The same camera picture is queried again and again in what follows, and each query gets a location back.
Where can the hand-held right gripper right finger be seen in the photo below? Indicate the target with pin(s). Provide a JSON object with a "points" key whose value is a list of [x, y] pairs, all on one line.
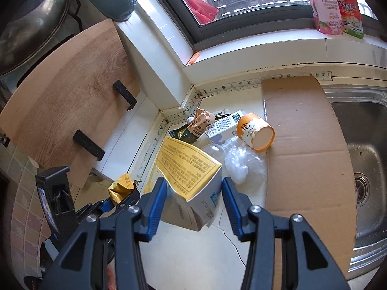
{"points": [[232, 205]]}

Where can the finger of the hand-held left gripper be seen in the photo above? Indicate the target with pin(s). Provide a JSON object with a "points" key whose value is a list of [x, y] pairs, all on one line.
{"points": [[90, 210], [130, 201]]}

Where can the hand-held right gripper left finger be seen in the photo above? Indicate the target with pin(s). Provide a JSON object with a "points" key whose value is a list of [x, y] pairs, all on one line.
{"points": [[155, 205]]}

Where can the yellow foil wrapper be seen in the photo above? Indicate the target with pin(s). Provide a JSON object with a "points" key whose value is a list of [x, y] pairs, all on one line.
{"points": [[121, 187]]}

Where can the clear plastic bottle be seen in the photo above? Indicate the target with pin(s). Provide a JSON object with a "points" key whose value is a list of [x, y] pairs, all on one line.
{"points": [[238, 163]]}

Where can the yellow printed milk carton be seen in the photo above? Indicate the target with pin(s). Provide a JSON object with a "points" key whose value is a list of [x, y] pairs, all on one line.
{"points": [[187, 169]]}

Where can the dark green packet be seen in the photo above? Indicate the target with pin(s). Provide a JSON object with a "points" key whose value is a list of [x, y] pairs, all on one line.
{"points": [[184, 135]]}

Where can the orange paper cup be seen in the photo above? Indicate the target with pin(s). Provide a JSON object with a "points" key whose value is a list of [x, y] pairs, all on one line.
{"points": [[255, 133]]}

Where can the small white lavender carton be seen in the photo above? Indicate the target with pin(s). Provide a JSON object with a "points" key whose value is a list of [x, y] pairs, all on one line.
{"points": [[223, 125]]}

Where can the brown packet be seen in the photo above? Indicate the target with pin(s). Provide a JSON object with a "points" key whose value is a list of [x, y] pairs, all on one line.
{"points": [[201, 123]]}

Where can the flat cardboard sheet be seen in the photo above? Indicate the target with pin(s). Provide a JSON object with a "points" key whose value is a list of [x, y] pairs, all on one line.
{"points": [[305, 157]]}

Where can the wooden cutting board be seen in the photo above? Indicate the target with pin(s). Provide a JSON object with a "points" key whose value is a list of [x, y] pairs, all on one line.
{"points": [[66, 90]]}

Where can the small orange plastic piece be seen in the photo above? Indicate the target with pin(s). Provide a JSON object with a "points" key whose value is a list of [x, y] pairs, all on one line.
{"points": [[194, 59]]}

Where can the stainless steel sink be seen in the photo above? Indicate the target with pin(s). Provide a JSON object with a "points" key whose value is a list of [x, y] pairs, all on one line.
{"points": [[369, 133]]}

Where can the steel pot lid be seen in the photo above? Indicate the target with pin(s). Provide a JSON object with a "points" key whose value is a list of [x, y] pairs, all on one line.
{"points": [[30, 21]]}

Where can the red cloth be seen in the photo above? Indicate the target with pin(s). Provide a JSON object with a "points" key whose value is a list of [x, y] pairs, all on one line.
{"points": [[201, 9]]}

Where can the pink detergent pouch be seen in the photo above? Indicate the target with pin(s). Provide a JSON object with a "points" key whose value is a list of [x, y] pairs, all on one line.
{"points": [[325, 6]]}

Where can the red spray bottle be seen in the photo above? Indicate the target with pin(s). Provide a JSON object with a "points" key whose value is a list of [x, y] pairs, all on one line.
{"points": [[350, 9]]}

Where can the black cutting board bracket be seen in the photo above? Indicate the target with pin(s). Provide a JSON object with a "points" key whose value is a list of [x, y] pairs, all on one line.
{"points": [[89, 145], [125, 95]]}

